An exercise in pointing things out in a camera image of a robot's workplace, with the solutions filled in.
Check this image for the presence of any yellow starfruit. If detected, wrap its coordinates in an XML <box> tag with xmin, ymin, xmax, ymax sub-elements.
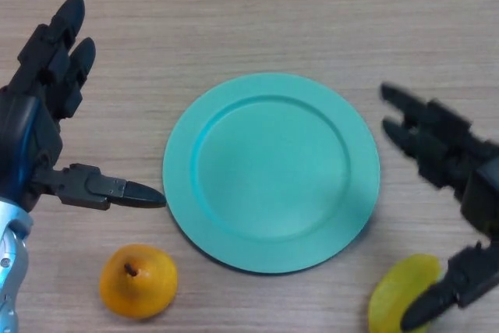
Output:
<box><xmin>368</xmin><ymin>253</ymin><xmax>444</xmax><ymax>333</ymax></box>

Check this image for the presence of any teal round plate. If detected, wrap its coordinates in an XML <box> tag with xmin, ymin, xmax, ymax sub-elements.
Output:
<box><xmin>161</xmin><ymin>71</ymin><xmax>381</xmax><ymax>275</ymax></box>

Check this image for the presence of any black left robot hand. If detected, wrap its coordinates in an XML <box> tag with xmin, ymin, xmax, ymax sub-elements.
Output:
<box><xmin>0</xmin><ymin>0</ymin><xmax>168</xmax><ymax>213</ymax></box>

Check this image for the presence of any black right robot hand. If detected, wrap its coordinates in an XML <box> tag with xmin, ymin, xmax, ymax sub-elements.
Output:
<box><xmin>380</xmin><ymin>82</ymin><xmax>499</xmax><ymax>332</ymax></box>

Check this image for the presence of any orange pear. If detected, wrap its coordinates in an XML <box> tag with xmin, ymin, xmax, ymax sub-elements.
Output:
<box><xmin>99</xmin><ymin>243</ymin><xmax>179</xmax><ymax>319</ymax></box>

